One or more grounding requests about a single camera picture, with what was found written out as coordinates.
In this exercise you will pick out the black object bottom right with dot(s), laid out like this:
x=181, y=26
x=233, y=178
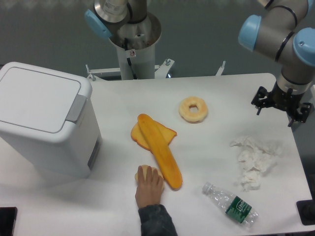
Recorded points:
x=306, y=210

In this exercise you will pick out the orange toast slice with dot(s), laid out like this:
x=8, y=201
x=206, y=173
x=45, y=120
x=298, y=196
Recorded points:
x=167, y=133

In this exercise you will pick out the glazed ring donut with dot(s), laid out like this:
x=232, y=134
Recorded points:
x=193, y=109

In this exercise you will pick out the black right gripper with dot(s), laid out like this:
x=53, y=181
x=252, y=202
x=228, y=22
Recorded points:
x=285, y=101

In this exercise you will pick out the clear plastic water bottle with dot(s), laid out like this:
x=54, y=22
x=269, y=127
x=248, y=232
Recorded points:
x=231, y=205

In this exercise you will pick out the long orange baguette bread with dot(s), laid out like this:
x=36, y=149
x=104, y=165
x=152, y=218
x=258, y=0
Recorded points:
x=161, y=151

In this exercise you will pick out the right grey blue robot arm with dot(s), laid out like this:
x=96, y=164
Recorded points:
x=273, y=36

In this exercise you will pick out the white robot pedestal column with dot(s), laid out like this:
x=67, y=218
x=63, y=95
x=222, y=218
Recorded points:
x=135, y=45

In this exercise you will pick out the crumpled white tissue paper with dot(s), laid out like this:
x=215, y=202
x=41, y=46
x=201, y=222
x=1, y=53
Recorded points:
x=256, y=160

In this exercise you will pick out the small round bread bun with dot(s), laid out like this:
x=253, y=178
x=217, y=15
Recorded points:
x=149, y=178

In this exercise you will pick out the white metal base frame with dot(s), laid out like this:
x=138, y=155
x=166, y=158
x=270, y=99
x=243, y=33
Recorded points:
x=161, y=71

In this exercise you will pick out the bare human hand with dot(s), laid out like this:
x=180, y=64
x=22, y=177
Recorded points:
x=147, y=198

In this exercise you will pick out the dark grey sleeved forearm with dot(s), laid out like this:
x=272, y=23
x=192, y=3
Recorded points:
x=156, y=221

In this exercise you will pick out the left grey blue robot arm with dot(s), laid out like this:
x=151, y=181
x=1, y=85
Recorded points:
x=196, y=33

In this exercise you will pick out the black device bottom left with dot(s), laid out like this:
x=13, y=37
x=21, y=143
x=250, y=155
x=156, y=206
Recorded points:
x=7, y=220

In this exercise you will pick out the white push-lid trash can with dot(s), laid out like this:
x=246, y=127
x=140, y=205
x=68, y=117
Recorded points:
x=47, y=116

